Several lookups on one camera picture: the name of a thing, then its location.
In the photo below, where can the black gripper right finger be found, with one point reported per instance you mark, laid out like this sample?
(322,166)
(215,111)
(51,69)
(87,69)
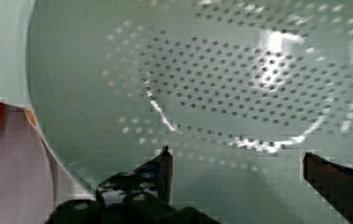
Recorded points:
(332,181)

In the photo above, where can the grey round plate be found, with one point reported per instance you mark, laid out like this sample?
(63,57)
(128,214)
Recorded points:
(26,182)

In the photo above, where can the green plastic strainer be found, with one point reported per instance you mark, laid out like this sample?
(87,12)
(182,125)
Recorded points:
(239,90)

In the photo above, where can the orange slice toy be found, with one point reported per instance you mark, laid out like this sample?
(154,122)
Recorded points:
(31,118)

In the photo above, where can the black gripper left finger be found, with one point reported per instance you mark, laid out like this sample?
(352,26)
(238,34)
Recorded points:
(154,177)

